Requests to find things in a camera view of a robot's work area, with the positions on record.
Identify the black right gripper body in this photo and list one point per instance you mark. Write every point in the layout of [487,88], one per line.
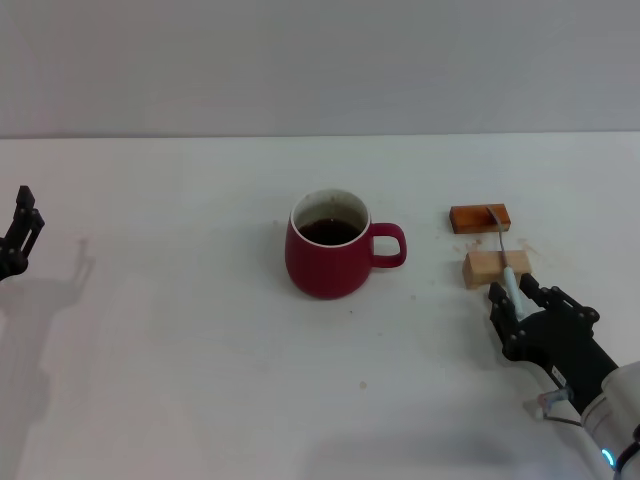
[565,350]

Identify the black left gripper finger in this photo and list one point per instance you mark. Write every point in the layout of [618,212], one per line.
[22,225]

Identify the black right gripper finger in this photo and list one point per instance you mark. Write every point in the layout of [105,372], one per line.
[502,312]
[555,300]

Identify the red ceramic cup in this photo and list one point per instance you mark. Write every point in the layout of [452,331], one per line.
[325,270]

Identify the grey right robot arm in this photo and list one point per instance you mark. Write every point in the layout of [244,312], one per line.
[617,425]

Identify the light wooden block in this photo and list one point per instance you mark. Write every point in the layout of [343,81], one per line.
[477,267]

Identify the dark brown wooden block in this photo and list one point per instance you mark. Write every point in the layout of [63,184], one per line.
[465,220]

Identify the dark brown coffee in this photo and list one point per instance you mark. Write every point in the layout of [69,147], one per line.
[330,232]

